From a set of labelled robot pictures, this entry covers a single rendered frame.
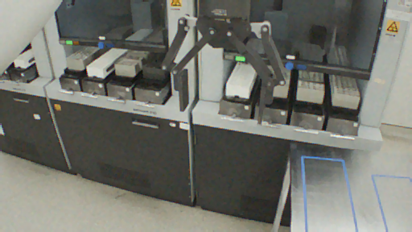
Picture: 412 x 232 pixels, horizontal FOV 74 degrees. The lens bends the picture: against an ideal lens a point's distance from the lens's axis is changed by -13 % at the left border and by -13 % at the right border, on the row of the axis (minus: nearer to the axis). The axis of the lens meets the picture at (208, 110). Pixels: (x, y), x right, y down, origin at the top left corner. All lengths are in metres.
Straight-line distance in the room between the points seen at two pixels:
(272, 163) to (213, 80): 0.47
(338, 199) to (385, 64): 0.61
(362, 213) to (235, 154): 0.74
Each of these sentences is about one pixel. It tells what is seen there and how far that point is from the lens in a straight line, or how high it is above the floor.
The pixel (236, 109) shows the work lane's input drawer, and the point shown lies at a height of 0.77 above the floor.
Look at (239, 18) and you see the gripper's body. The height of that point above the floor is 1.36.
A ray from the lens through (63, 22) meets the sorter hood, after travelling 1.65.
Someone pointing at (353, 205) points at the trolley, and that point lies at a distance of 0.95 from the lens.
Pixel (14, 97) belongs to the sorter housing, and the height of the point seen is 0.62.
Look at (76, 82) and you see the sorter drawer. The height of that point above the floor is 0.79.
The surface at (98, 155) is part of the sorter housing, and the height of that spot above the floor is 0.32.
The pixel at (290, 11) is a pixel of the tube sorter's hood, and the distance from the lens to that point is 1.21.
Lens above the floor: 1.49
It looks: 33 degrees down
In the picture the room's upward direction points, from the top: straight up
